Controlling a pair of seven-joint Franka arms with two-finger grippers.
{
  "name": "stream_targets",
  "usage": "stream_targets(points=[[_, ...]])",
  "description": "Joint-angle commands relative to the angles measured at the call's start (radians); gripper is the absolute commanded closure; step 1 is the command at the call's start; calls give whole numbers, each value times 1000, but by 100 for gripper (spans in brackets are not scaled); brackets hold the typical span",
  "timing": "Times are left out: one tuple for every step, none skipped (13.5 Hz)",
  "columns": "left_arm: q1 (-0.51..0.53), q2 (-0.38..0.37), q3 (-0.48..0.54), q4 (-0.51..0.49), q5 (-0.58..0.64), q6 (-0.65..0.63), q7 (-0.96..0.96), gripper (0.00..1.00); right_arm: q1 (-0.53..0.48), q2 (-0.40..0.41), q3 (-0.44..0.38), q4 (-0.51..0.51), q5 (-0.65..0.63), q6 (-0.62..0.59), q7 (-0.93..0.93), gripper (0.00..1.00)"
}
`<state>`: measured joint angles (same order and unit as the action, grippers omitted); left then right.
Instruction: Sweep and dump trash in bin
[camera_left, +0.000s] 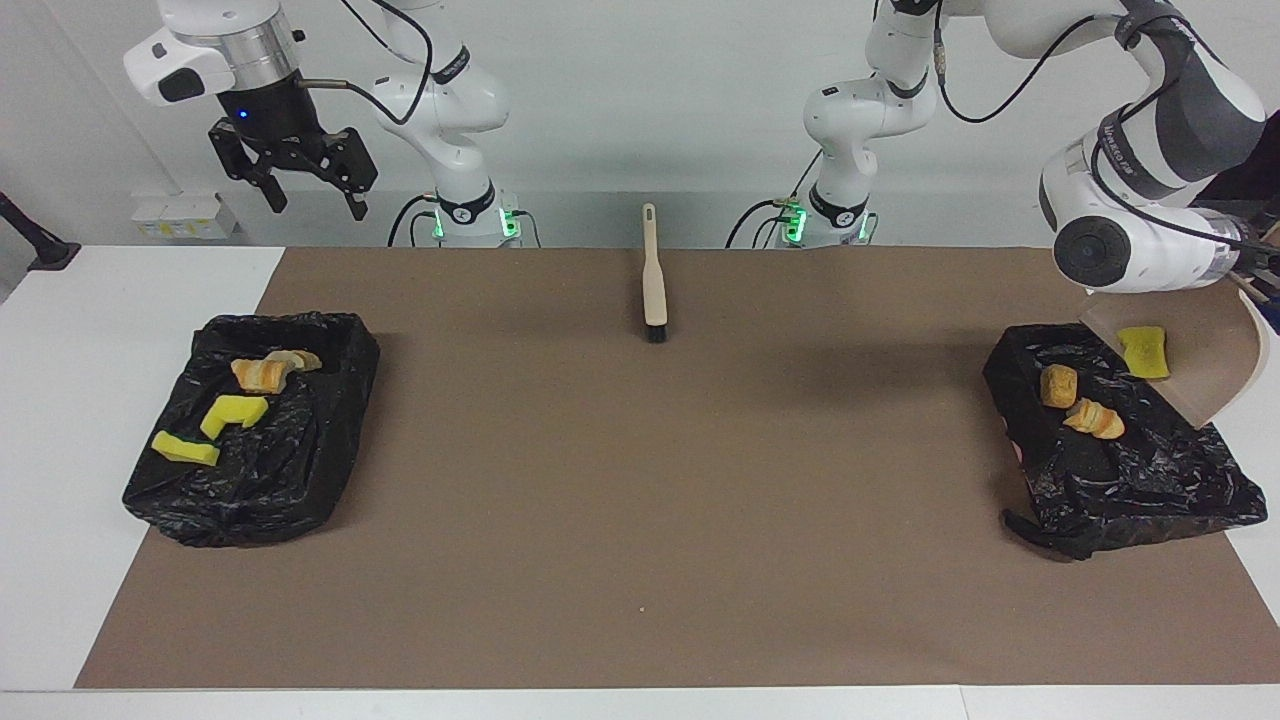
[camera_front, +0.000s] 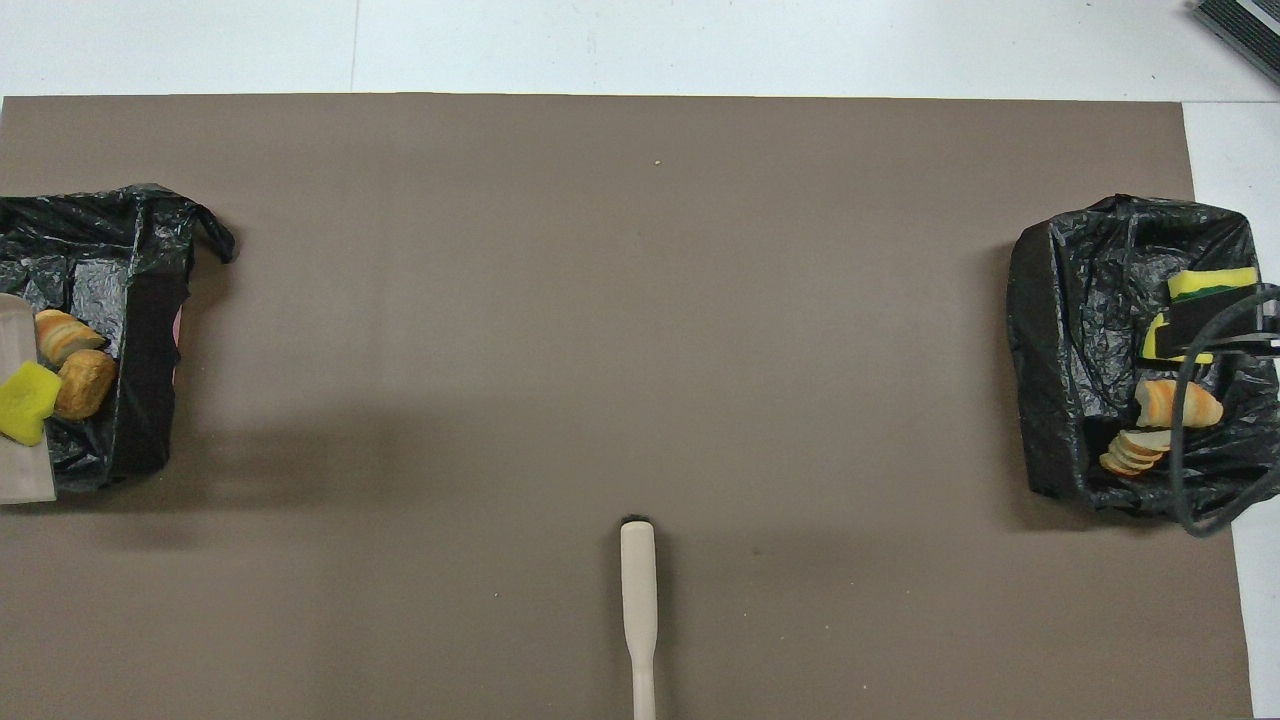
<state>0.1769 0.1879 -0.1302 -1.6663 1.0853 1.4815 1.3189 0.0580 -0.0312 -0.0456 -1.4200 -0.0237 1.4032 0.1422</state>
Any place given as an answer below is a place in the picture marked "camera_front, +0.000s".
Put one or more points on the striped croissant bread piece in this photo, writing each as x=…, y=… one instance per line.
x=65, y=335

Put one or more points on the green and yellow sponge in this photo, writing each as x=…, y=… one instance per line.
x=1212, y=280

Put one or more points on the notched yellow sponge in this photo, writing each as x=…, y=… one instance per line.
x=1153, y=342

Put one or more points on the beige brush black bristles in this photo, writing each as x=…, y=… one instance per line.
x=638, y=590

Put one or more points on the black ribbed object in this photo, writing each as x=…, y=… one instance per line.
x=1245, y=30

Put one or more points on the brown bread roll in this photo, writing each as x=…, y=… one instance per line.
x=85, y=385

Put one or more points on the beige plastic dustpan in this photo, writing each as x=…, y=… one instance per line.
x=20, y=470

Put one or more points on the large sliced bread piece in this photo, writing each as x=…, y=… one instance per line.
x=1200, y=404

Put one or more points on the brown table mat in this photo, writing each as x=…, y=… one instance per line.
x=600, y=300

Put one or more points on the small sliced bread piece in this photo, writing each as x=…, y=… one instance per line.
x=1140, y=450

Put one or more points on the bin with black bag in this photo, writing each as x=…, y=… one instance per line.
x=1070, y=380
x=140, y=400

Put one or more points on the wavy yellow sponge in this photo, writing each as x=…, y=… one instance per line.
x=25, y=400

